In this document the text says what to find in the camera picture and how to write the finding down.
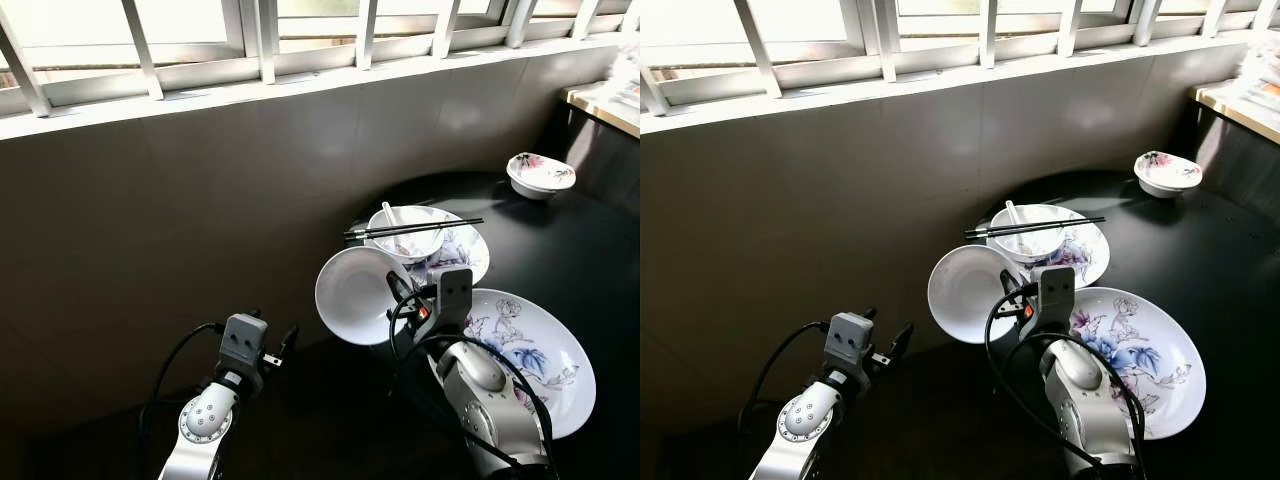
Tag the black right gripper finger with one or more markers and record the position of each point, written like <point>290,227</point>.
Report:
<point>400,284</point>
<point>1011,283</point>

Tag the large floral white plate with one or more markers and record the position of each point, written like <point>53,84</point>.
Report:
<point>1150,360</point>
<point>540,360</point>

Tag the small floral white plate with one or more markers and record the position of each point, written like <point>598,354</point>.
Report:
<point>1085,252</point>
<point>465,252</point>

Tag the white ceramic spoon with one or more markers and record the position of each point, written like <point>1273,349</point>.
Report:
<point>388,215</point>
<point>1012,215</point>

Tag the black round table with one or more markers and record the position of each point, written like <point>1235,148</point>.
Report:
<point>580,260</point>
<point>1200,240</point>

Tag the floral white ceramic bowl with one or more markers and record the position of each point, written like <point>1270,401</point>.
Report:
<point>1168,172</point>
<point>540,175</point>

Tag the light wooden side counter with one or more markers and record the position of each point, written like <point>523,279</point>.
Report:
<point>1240,108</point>
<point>605,108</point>

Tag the stack of printed papers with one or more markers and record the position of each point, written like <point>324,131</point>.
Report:
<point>625,75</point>
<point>1262,75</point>

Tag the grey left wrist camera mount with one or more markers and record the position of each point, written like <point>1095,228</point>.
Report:
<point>848,340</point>
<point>243,340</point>

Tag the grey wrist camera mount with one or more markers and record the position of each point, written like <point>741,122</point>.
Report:
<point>243,340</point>
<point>1058,295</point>
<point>455,295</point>
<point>848,340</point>

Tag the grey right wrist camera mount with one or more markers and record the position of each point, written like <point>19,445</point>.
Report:
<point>455,295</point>
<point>1058,295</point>

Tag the white barred window frame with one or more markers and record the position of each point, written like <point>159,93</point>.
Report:
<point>266,40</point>
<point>887,40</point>

